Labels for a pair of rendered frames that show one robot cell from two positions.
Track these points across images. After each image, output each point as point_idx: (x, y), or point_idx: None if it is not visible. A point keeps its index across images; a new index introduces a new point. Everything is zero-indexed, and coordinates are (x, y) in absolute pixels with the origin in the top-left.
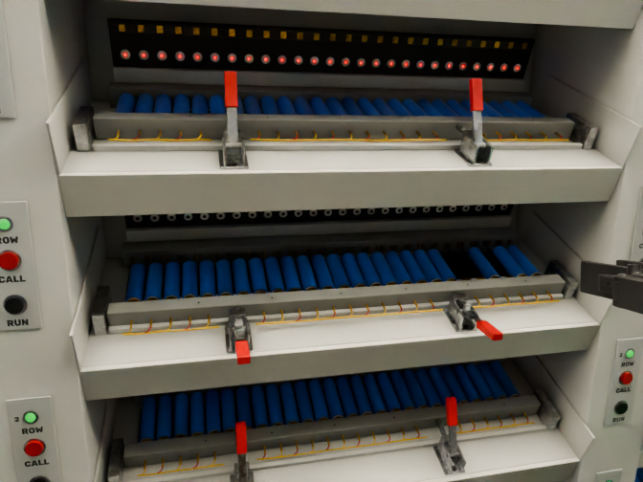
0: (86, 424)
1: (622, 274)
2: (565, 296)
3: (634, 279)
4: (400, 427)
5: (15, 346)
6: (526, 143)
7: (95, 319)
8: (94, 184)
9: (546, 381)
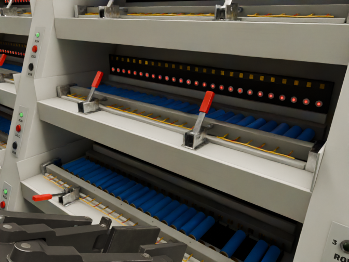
0: (18, 206)
1: (84, 216)
2: None
3: (65, 215)
4: None
5: (11, 161)
6: (250, 149)
7: (41, 166)
8: (43, 107)
9: None
